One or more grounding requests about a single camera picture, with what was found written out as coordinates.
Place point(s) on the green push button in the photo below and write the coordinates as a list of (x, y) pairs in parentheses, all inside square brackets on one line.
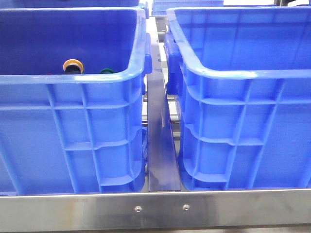
[(107, 71)]

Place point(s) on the left blue plastic crate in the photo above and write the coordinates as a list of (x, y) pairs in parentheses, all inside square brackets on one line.
[(72, 133)]

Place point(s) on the blue plastic crate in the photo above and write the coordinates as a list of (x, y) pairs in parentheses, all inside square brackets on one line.
[(72, 133), (242, 81)]

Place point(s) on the right blue plastic crate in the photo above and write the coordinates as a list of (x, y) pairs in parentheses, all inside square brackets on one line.
[(242, 81)]

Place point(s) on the rear right blue crate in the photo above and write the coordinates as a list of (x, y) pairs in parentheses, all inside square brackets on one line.
[(159, 7)]

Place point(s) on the rear left blue crate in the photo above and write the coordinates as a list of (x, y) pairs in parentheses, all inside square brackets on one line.
[(11, 4)]

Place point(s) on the steel divider rail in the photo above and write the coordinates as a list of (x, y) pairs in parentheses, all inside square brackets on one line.
[(163, 172)]

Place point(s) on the left rail screw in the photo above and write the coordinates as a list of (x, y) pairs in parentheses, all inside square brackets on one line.
[(138, 208)]

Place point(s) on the rail screw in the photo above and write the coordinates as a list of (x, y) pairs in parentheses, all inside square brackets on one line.
[(138, 208), (186, 207)]

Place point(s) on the right rail screw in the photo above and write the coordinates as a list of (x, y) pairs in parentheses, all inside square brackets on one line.
[(186, 207)]

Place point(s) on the steel front shelf rail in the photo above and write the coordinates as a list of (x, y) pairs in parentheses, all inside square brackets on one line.
[(160, 210)]

